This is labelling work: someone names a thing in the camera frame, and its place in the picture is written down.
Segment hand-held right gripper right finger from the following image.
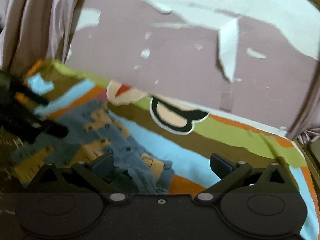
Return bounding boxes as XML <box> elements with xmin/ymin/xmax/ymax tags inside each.
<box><xmin>194</xmin><ymin>153</ymin><xmax>299</xmax><ymax>202</ymax></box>

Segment mauve curtain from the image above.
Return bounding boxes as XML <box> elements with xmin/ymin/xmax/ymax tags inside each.
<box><xmin>0</xmin><ymin>0</ymin><xmax>89</xmax><ymax>74</ymax></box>
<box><xmin>286</xmin><ymin>62</ymin><xmax>320</xmax><ymax>142</ymax></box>

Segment colourful printed bed sheet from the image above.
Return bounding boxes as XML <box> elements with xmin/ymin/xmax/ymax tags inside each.
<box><xmin>0</xmin><ymin>59</ymin><xmax>317</xmax><ymax>240</ymax></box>

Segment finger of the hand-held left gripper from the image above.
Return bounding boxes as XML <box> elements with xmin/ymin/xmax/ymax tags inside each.
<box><xmin>15</xmin><ymin>84</ymin><xmax>50</xmax><ymax>106</ymax></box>
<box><xmin>37</xmin><ymin>121</ymin><xmax>70</xmax><ymax>140</ymax></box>

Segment tape strip on wall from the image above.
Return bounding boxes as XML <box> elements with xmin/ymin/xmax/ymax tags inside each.
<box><xmin>220</xmin><ymin>80</ymin><xmax>237</xmax><ymax>112</ymax></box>

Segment dark bed frame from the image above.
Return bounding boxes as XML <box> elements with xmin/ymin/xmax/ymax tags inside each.
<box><xmin>292</xmin><ymin>139</ymin><xmax>320</xmax><ymax>189</ymax></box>

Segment blue printed pants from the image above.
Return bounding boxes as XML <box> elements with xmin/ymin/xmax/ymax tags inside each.
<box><xmin>10</xmin><ymin>99</ymin><xmax>175</xmax><ymax>195</ymax></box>

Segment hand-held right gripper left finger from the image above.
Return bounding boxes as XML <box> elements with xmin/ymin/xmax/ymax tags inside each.
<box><xmin>26</xmin><ymin>152</ymin><xmax>129</xmax><ymax>202</ymax></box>

